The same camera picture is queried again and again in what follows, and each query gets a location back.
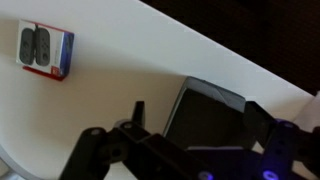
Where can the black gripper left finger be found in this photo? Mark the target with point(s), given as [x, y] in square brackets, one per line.
[140, 156]

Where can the curved silver monitor stand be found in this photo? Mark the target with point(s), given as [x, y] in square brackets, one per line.
[5, 159]

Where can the grey fabric basket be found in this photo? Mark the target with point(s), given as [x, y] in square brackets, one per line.
[206, 116]

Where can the red white controller box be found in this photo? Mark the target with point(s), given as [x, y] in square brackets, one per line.
[43, 50]

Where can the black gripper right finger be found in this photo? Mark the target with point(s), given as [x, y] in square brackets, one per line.
[283, 150]

